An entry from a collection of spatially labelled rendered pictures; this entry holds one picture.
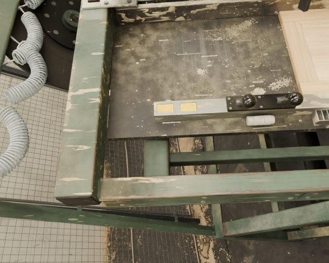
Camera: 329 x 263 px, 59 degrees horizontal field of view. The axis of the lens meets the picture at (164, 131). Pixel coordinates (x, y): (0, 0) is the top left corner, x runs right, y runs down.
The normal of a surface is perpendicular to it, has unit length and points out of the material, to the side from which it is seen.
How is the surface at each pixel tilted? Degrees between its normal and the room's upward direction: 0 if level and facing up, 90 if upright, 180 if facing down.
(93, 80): 54
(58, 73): 90
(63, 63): 90
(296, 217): 0
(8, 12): 90
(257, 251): 0
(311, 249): 0
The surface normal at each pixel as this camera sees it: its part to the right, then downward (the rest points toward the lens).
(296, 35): -0.06, -0.44
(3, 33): 0.54, -0.38
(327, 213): -0.84, -0.22
